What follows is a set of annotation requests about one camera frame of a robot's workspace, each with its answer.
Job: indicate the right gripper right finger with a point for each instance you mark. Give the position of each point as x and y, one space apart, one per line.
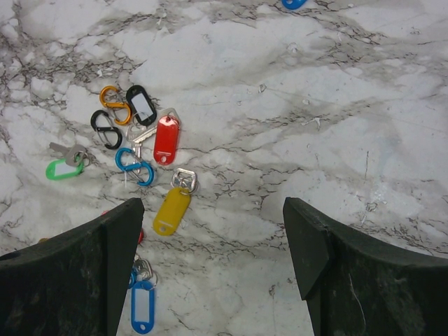
355 284

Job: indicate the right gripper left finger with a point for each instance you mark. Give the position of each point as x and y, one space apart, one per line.
74 283

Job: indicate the blue key tag with key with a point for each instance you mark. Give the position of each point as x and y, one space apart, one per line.
143 297

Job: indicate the blue carabiner front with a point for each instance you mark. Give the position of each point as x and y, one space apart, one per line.
132 278

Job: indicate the red carabiner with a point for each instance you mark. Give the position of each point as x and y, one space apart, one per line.
141 235

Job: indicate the green key tag with key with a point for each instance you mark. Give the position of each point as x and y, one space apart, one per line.
74 160

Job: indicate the light blue carabiner middle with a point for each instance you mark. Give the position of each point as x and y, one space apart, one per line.
132 168

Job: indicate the yellow key tag with key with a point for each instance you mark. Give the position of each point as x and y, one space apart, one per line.
183 184

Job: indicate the red key tag with key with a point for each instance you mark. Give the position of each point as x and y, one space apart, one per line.
166 131

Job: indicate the orange carabiner near black tag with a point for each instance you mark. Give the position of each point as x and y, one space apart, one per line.
110 98

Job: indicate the black key tag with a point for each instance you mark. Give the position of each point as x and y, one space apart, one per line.
141 105

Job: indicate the far blue key tag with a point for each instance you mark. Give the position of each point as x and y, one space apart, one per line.
293 5

